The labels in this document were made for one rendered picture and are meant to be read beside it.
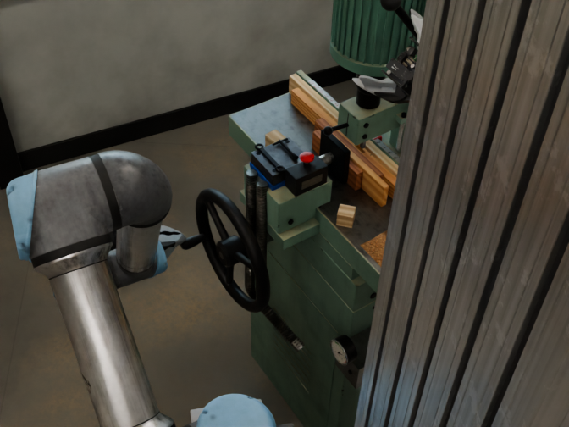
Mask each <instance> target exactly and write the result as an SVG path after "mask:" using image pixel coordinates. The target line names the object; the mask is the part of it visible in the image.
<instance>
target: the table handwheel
mask: <svg viewBox="0 0 569 427"><path fill-rule="evenodd" d="M213 203H215V204H217V205H218V206H219V207H220V208H221V209H222V210H223V211H224V213H225V214H226V215H227V216H228V218H229V220H230V221H231V223H232V224H233V226H234V227H235V229H236V230H237V232H238V234H239V236H240V237H238V236H236V235H232V236H229V235H228V233H227V231H226V229H225V228H224V225H223V223H222V221H221V219H220V218H219V215H218V212H217V210H216V208H215V206H214V204H213ZM208 211H209V213H210V215H211V217H212V219H213V222H214V224H215V226H216V228H217V230H218V233H219V235H220V237H221V241H218V242H217V245H216V244H215V242H214V239H213V234H212V232H211V228H210V224H209V219H208ZM196 223H197V227H198V231H199V234H201V233H203V234H204V235H205V237H206V240H205V241H202V245H203V247H204V249H205V252H206V254H207V257H208V259H209V261H210V264H211V265H212V267H213V270H214V272H215V273H216V275H217V277H218V278H219V280H220V282H221V283H222V285H223V286H224V288H225V290H226V291H227V292H228V293H229V294H230V296H231V297H232V298H233V299H234V300H235V301H236V302H237V303H238V304H239V305H240V306H241V307H242V308H244V309H245V310H247V311H249V312H252V313H259V312H261V311H262V310H263V309H264V308H265V307H266V306H267V305H268V302H269V298H270V281H269V276H268V269H267V265H266V263H265V260H264V257H263V255H262V250H261V248H260V246H259V244H258V242H257V238H256V231H252V229H251V227H250V225H249V224H248V222H247V221H246V218H245V217H244V215H243V214H242V212H241V211H240V210H239V209H238V208H237V206H236V205H235V204H234V203H233V201H232V200H231V199H230V198H229V197H227V196H226V195H225V194H224V193H222V192H221V191H219V190H217V189H214V188H207V189H204V190H203V191H201V192H200V193H199V195H198V197H197V199H196ZM273 240H274V238H273V237H271V235H269V233H267V243H269V242H271V241H273ZM247 253H248V256H249V258H247V257H246V255H247ZM239 262H241V263H243V264H244V265H245V266H246V267H248V268H249V269H251V270H252V271H253V272H254V275H255V279H256V283H257V297H256V300H254V299H251V298H250V297H248V296H247V295H246V294H245V293H244V292H243V290H241V289H240V288H239V287H238V285H237V284H236V283H235V281H234V266H235V264H237V263H239ZM225 266H227V268H226V267H225Z"/></svg>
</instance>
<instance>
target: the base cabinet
mask: <svg viewBox="0 0 569 427"><path fill-rule="evenodd" d="M267 269H268V276H269V281H270V298H269V302H268V305H269V306H270V307H271V308H272V309H273V310H274V312H275V313H276V314H277V315H278V316H279V317H280V318H281V319H282V320H283V321H284V323H285V324H286V325H288V327H289V328H290V329H291V330H292V332H294V334H296V336H297V337H299V338H300V339H301V340H302V342H303V343H304V344H305V346H304V347H303V348H302V349H301V350H300V351H298V352H297V351H296V350H295V349H294V348H293V347H292V346H291V345H290V342H289V341H288V342H287V341H286V340H285V339H284V338H283V337H282V335H281V334H280V333H279V332H278V331H277V329H276V328H275V327H274V326H273V324H271V323H270V321H268V319H267V318H266V317H265V315H263V314H262V313H261V312H259V313H252V312H251V355H252V356H253V357H254V359H255V360H256V362H257V363H258V365H259V366H260V367H261V369H262V370H263V372H264V373H265V374H266V376H267V377H268V378H269V379H270V381H271V382H272V383H273V385H274V386H275V388H276V389H277V390H278V392H279V394H280V395H281V396H282V397H283V398H284V400H285V401H286V402H287V404H288V405H289V406H290V408H291V410H292V411H293V412H294V414H295V415H296V417H297V418H298V419H299V420H300V421H301V423H302V424H303V426H304V427H354V426H355V421H356V411H357V406H358V401H359V396H360V390H361V387H359V388H357V389H355V387H354V386H353V385H352V384H351V383H350V381H349V380H348V379H347V378H346V377H345V376H344V375H343V373H342V372H341V371H340V369H339V368H338V367H337V366H336V365H335V361H336V358H335V357H334V354H333V353H332V350H331V347H330V342H331V340H333V339H334V338H336V337H338V336H341V335H346V336H348V337H349V338H351V337H353V336H354V335H356V334H358V333H360V332H361V331H363V330H365V329H367V328H369V327H370V326H372V321H373V311H374V306H375V301H376V300H375V301H374V302H371V303H369V304H368V305H366V306H364V307H363V308H360V309H358V310H356V311H355V312H353V311H352V310H351V309H350V308H349V307H348V306H347V305H346V303H345V302H344V301H343V300H342V299H341V298H340V296H339V295H338V294H337V293H336V292H335V291H334V289H333V288H332V287H331V286H330V285H329V284H328V282H327V281H326V280H325V279H324V278H323V277H322V276H321V275H320V274H319V273H318V272H317V271H316V270H315V269H314V267H313V266H312V265H311V264H310V263H309V262H308V260H307V259H306V258H305V257H304V256H303V255H302V254H301V252H300V251H299V250H298V249H297V248H296V246H295V245H293V246H291V247H288V248H286V249H285V250H283V249H282V248H281V247H280V245H279V244H278V243H277V242H276V241H275V240H273V241H271V242H269V243H267Z"/></svg>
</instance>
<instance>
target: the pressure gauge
mask: <svg viewBox="0 0 569 427"><path fill-rule="evenodd" d="M330 347H331V350H332V353H333V354H334V357H335V358H336V359H337V361H338V362H339V363H340V364H342V365H344V366H346V365H347V364H348V363H351V362H353V361H354V360H356V359H357V351H356V347H355V345H354V343H353V342H352V340H351V339H350V338H349V337H348V336H347V335H340V336H338V337H336V338H334V339H333V340H331V342H330ZM338 352H340V354H338ZM341 354H342V355H341ZM343 355H344V356H343Z"/></svg>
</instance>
